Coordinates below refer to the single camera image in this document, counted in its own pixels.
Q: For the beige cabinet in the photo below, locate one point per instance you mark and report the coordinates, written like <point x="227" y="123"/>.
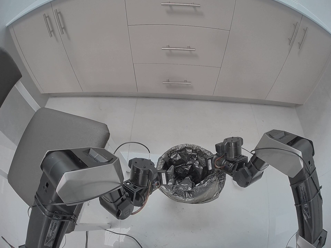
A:
<point x="103" y="48"/>

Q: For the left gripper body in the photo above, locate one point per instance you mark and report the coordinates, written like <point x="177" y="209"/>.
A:
<point x="163" y="181"/>

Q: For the black plastic bag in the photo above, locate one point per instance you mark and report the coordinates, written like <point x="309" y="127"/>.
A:
<point x="191" y="179"/>

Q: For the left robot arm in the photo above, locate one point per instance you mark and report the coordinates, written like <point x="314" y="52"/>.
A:
<point x="77" y="169"/>

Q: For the grey padded chair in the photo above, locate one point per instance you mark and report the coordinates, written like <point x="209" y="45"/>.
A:
<point x="64" y="128"/>

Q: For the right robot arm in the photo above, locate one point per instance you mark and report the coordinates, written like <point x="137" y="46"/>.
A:
<point x="284" y="154"/>

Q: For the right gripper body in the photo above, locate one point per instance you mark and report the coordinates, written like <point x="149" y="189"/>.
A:
<point x="209" y="163"/>

